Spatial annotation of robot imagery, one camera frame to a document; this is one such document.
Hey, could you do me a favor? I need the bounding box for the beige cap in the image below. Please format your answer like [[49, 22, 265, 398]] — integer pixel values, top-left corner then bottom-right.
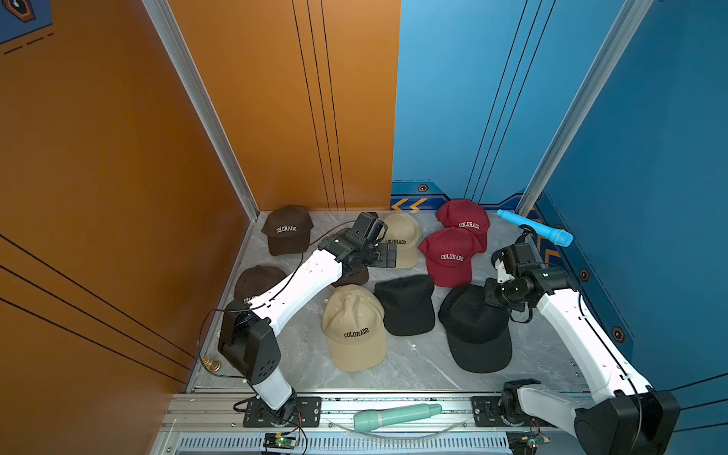
[[383, 212, 422, 269], [322, 284, 388, 373]]

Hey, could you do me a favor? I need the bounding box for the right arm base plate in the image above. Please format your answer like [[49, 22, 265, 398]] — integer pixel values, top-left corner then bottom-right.
[[470, 395, 509, 428]]

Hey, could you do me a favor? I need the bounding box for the green microphone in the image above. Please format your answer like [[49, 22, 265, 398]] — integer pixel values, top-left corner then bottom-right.
[[353, 403, 443, 432]]

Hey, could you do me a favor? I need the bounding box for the blue microphone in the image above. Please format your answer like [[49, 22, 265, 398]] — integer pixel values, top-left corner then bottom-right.
[[497, 210, 574, 248]]

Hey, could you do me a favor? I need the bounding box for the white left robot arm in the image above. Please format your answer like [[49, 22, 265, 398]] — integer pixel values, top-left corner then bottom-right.
[[218, 229, 397, 414]]

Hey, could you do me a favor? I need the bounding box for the aluminium corner post left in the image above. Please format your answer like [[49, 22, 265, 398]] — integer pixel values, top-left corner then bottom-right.
[[141, 0, 260, 221]]

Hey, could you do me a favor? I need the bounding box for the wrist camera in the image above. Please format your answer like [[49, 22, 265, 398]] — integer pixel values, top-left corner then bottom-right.
[[351, 212, 388, 245], [491, 243, 541, 282]]

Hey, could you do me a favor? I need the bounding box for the brass knob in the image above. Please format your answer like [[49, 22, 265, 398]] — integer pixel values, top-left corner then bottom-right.
[[201, 356, 222, 375]]

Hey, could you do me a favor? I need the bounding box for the circuit board right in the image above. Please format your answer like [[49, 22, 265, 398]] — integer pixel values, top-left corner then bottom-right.
[[507, 433, 549, 455]]

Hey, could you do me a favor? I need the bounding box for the beige cap front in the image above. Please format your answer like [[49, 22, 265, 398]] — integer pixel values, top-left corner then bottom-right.
[[322, 284, 388, 373]]

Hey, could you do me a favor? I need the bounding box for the brown cap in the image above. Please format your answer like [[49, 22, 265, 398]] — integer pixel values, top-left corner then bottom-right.
[[233, 265, 286, 301], [262, 206, 314, 256], [332, 267, 369, 287]]

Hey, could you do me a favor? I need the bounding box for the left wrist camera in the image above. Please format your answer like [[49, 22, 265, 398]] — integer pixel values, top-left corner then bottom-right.
[[351, 212, 388, 245]]

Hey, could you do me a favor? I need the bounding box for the beige cap back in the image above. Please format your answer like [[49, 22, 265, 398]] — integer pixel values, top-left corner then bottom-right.
[[383, 212, 422, 269]]

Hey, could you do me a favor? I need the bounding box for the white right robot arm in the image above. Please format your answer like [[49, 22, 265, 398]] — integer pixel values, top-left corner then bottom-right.
[[485, 261, 681, 454]]

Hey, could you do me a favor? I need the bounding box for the maroon cap back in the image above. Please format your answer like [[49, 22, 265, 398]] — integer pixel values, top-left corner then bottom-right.
[[436, 199, 491, 253]]

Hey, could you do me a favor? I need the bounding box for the aluminium corner post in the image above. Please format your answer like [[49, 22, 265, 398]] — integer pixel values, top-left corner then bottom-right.
[[141, 0, 260, 221], [516, 0, 654, 216]]

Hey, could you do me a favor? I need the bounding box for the aluminium front rail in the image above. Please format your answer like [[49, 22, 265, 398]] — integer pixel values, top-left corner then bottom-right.
[[150, 392, 584, 454]]

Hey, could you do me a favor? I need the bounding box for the maroon cap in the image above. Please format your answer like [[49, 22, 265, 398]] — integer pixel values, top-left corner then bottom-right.
[[418, 227, 483, 288], [436, 199, 491, 253]]

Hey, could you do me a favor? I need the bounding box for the black cap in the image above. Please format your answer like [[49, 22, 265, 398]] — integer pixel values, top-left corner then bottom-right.
[[438, 284, 513, 373], [375, 274, 435, 337]]

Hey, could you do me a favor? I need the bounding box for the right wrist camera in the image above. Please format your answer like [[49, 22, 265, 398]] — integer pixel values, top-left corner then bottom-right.
[[491, 243, 541, 282]]

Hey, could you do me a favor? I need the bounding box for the maroon cap front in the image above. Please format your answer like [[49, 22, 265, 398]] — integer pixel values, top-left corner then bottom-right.
[[418, 227, 483, 288]]

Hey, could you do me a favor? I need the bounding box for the aluminium corner post right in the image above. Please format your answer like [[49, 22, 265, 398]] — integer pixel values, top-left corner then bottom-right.
[[516, 0, 654, 216]]

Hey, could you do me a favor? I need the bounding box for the green circuit board left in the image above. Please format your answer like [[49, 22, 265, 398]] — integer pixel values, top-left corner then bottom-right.
[[263, 432, 299, 453]]

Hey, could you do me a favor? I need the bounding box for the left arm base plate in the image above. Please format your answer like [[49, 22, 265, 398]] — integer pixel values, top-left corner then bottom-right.
[[243, 396, 322, 428]]

